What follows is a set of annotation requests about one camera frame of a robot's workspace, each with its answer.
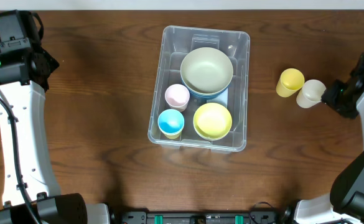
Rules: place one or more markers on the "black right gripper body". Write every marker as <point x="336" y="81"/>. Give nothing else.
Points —
<point x="334" y="98"/>

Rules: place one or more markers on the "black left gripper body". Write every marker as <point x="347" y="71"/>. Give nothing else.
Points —
<point x="48" y="65"/>

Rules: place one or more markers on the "cream white cup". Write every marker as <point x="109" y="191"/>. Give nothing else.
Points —
<point x="310" y="94"/>

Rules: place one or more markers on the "yellow cup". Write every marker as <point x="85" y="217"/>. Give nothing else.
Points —
<point x="172" y="135"/>
<point x="290" y="81"/>

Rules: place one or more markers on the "yellow bowl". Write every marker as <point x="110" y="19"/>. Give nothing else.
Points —
<point x="212" y="119"/>

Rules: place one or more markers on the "blue bowl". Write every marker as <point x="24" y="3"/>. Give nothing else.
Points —
<point x="189" y="89"/>
<point x="201" y="96"/>

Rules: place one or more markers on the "pink cup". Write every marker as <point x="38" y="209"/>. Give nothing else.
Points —
<point x="177" y="97"/>

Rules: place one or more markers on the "cream beige bowl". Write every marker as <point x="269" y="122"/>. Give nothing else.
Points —
<point x="206" y="70"/>

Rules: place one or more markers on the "light blue cup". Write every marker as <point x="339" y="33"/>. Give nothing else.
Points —
<point x="171" y="122"/>

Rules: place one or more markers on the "grey bowl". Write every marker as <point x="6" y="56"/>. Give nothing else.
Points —
<point x="212" y="137"/>

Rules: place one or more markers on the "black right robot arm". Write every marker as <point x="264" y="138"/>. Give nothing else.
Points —
<point x="345" y="202"/>

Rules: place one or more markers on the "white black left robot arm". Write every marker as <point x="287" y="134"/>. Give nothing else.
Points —
<point x="31" y="192"/>

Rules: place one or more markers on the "clear plastic storage container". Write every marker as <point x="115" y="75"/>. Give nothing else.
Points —
<point x="177" y="42"/>

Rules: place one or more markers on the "white paper label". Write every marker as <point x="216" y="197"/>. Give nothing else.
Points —
<point x="222" y="98"/>

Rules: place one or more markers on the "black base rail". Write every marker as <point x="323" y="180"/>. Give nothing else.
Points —
<point x="253" y="217"/>

